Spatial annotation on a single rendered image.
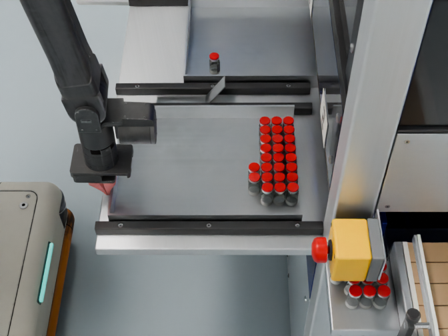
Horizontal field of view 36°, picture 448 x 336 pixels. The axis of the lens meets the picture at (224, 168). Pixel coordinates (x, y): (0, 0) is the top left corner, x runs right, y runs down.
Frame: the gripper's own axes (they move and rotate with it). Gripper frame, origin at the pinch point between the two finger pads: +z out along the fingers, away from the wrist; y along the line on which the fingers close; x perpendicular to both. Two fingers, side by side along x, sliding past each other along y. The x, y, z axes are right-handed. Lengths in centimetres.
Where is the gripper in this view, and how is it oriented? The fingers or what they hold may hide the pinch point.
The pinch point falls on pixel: (108, 189)
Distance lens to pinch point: 127.6
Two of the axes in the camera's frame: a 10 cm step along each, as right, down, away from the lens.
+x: 0.1, -7.9, 6.1
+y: 10.0, 0.1, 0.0
